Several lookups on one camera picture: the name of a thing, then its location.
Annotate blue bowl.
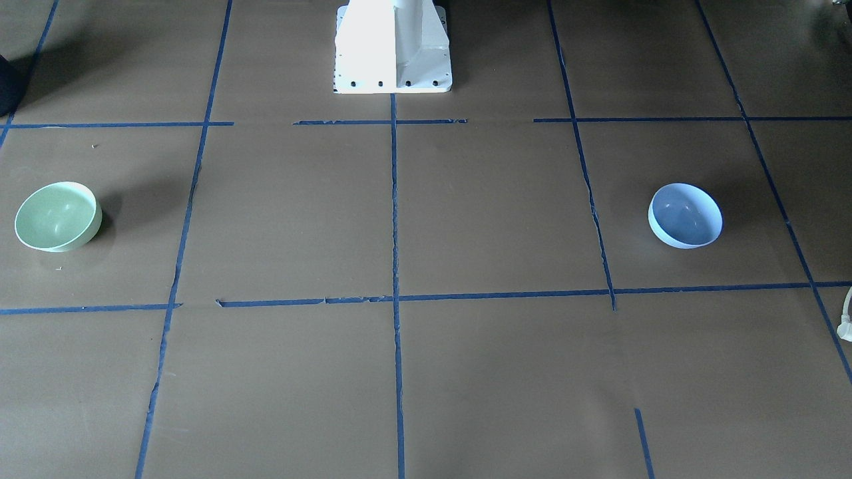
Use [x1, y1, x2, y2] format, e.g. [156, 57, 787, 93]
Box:
[648, 183, 724, 249]

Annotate green bowl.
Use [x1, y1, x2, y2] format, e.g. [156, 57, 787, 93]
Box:
[13, 181, 103, 253]

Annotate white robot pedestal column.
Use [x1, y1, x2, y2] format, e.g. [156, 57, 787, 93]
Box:
[333, 1, 453, 94]

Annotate white power plug cable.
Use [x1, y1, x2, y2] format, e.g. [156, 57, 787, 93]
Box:
[837, 286, 852, 343]

